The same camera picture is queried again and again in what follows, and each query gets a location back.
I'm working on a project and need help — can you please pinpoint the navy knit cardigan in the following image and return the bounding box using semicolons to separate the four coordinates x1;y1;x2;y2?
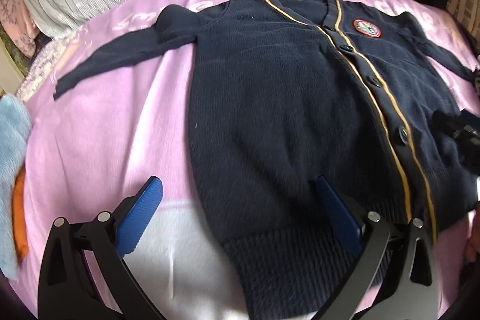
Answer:
55;0;477;319

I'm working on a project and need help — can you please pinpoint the person's right hand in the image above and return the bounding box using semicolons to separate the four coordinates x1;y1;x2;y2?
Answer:
465;208;480;263

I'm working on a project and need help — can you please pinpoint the orange cloth piece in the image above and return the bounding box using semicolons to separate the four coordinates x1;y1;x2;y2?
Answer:
12;166;29;263

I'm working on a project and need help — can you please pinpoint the beige patterned curtain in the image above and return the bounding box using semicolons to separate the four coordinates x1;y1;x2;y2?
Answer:
448;0;479;41

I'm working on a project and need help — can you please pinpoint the light blue fluffy cloth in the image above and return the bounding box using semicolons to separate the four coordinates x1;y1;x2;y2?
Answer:
1;94;32;280

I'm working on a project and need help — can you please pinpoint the pink printed blanket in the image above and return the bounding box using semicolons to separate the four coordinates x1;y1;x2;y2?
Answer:
7;0;479;319

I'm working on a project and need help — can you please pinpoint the floral bed sheet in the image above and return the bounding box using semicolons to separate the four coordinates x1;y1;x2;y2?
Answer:
1;0;74;102

